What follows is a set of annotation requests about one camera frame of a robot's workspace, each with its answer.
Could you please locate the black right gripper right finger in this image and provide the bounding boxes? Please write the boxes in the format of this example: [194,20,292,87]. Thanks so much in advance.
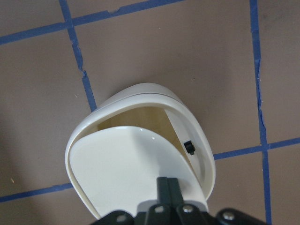
[167,178,209,225]

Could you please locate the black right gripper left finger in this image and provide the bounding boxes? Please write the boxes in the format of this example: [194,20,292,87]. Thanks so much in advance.
[144,177,171,225]

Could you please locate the white trash can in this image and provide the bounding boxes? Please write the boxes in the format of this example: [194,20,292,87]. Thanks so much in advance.
[65,83,216,219]

